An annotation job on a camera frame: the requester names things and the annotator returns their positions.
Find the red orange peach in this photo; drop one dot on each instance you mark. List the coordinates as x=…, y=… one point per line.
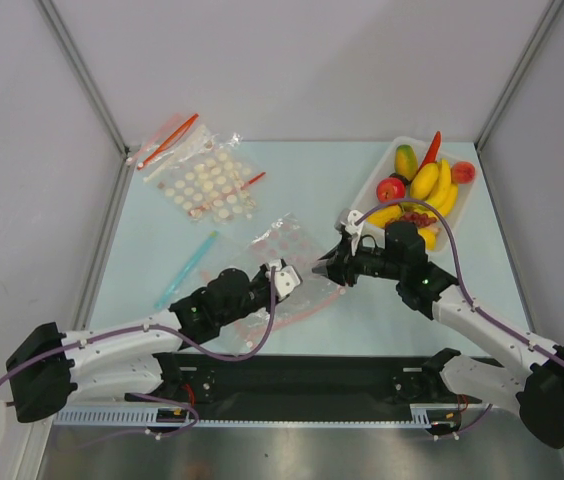
x=463, y=173

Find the dark purple fruit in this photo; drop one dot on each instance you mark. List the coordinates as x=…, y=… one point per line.
x=405, y=181

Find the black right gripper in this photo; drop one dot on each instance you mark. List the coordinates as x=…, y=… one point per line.
x=345, y=265

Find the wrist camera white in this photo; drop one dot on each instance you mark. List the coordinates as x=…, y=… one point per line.
x=350, y=227
x=283, y=276

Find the yellow banana bunch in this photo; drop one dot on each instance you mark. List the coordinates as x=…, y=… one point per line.
x=444, y=195

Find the yellow pepper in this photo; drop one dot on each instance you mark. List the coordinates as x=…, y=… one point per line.
x=382, y=217

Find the green yellow mango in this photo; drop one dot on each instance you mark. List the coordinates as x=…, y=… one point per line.
x=405, y=162

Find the clear bag cream dots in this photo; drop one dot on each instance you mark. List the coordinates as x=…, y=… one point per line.
x=207, y=176

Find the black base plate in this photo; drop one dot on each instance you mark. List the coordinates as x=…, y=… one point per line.
x=308, y=383

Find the clear bag blue zipper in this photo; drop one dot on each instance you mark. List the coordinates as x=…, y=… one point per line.
x=188, y=267

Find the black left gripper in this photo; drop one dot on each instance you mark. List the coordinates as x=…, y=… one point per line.
x=261, y=275

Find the clear bag pink dots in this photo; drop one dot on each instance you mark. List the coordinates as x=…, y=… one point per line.
x=285, y=239

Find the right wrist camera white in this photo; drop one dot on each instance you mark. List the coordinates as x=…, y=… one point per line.
x=350, y=227

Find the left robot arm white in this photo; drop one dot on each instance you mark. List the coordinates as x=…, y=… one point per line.
x=51, y=368

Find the red grape bunch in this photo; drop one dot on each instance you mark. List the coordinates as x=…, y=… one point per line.
x=420, y=219

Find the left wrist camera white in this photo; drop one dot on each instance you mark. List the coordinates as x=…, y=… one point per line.
x=283, y=276

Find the white plastic fruit basket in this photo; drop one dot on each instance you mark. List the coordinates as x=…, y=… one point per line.
x=366, y=198

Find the red chili pepper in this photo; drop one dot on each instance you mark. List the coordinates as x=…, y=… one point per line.
x=432, y=152

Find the yellow pear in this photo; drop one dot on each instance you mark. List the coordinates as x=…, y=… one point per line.
x=429, y=235

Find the grey cable duct rail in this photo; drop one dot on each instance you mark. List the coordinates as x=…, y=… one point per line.
x=156, y=416

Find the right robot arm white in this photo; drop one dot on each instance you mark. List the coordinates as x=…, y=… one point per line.
x=527, y=377

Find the clear bag red zipper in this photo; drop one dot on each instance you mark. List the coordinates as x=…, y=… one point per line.
x=159, y=143

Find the red apple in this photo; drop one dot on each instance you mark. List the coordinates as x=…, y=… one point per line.
x=390, y=188

